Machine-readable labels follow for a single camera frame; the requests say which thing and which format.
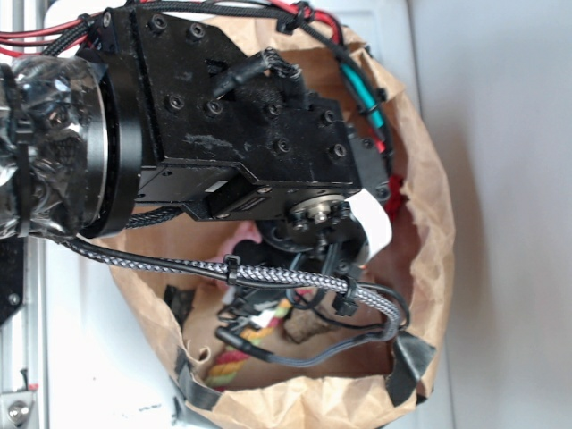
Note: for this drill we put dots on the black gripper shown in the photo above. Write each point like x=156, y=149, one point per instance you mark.
x=329, y=235

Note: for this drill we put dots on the brown rock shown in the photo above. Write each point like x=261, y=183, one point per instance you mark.
x=300, y=326

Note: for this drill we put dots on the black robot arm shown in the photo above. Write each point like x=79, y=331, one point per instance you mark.
x=137, y=116

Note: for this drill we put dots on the pink plush bunny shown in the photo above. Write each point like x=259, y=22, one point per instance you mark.
x=245, y=231

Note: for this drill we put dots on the red crumpled cloth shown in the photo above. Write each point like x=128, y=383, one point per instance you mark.
x=396, y=198

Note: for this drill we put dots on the brown paper bag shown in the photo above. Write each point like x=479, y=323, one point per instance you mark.
x=365, y=387

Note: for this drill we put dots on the black mounting plate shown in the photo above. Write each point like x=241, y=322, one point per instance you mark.
x=12, y=260

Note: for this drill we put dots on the red yellow green rope toy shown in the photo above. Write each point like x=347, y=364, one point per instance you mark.
x=227, y=365

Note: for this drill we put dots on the aluminium frame rail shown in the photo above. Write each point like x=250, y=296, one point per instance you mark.
x=24, y=338

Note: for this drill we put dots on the metal corner bracket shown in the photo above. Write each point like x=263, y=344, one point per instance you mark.
x=19, y=410

